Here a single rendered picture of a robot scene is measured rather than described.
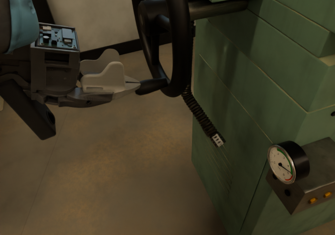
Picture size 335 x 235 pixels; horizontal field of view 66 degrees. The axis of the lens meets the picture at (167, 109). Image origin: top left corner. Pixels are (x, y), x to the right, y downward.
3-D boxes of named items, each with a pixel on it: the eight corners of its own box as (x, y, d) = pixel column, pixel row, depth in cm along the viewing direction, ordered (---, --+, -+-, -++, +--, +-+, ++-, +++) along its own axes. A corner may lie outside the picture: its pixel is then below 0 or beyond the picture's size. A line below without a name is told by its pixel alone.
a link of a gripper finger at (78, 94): (114, 99, 36) (44, 97, 32) (112, 108, 37) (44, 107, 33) (108, 80, 39) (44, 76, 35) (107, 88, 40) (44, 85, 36)
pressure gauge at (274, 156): (260, 166, 46) (271, 137, 40) (279, 160, 47) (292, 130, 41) (283, 198, 42) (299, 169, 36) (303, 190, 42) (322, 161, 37)
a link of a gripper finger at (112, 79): (152, 69, 36) (83, 63, 32) (142, 102, 40) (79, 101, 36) (146, 58, 38) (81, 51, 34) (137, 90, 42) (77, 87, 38)
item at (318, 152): (263, 179, 52) (272, 155, 46) (314, 161, 54) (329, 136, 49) (290, 218, 46) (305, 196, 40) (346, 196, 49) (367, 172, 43)
